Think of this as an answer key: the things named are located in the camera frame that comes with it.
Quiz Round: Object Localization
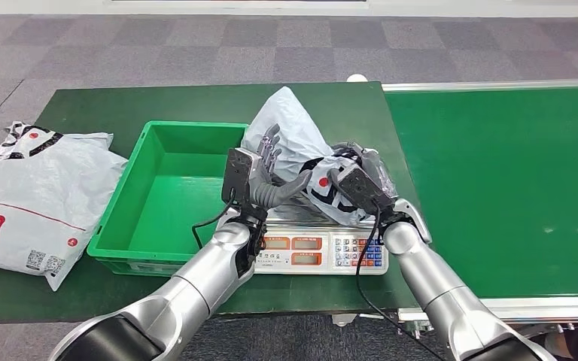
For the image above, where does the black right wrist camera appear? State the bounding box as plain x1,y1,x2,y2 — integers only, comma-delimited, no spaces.
336,164,394,215

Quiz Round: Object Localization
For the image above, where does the small grey parcel black print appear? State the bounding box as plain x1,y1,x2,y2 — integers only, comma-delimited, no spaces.
241,86,385,228

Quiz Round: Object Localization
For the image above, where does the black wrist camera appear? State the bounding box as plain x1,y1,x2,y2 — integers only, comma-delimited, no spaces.
221,147,263,208
336,164,394,215

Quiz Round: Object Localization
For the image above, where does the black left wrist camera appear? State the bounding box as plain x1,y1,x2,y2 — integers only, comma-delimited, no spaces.
221,147,263,208

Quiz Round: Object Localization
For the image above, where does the large grey bag red print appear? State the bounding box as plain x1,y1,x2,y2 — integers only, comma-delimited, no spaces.
0,132,128,293

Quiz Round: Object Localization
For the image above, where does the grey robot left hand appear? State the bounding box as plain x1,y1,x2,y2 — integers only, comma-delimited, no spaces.
248,123,314,211

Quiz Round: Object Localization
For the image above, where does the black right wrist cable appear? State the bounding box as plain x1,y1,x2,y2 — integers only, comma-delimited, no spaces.
354,204,445,361

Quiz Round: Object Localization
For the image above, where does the flat grey bag black print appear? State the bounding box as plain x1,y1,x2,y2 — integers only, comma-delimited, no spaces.
0,122,114,173

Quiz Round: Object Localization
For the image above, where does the green plastic crate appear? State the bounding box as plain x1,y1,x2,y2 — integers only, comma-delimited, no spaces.
87,120,250,278

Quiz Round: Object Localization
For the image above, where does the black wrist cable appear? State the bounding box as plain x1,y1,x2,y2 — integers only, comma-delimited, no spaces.
354,204,445,361
191,191,238,250

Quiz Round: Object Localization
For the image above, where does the dark green table board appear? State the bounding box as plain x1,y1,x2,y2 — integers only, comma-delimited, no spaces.
0,82,454,325

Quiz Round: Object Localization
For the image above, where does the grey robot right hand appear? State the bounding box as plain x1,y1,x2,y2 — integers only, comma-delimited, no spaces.
327,141,400,205

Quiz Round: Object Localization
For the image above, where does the electronic scale with steel tray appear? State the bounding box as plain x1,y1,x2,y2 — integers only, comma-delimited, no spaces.
250,191,390,277

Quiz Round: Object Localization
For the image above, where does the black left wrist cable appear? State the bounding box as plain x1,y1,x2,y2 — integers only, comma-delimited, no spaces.
191,191,238,250

